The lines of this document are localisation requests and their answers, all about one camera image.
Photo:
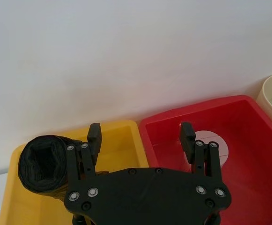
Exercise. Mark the black bag roll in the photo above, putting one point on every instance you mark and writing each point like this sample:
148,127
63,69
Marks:
42,161

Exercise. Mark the cream plastic bin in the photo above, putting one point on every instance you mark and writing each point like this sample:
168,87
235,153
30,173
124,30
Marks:
268,98

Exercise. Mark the yellow plastic bin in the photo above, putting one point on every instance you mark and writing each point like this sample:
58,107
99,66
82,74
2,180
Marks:
124,145

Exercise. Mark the white tape roll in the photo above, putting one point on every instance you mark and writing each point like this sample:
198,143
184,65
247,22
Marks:
208,136

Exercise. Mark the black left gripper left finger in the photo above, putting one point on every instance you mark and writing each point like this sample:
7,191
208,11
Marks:
94,140

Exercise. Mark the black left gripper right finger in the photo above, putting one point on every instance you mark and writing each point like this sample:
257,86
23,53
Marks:
186,143

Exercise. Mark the red plastic bin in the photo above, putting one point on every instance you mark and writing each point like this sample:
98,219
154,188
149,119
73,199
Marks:
250,150

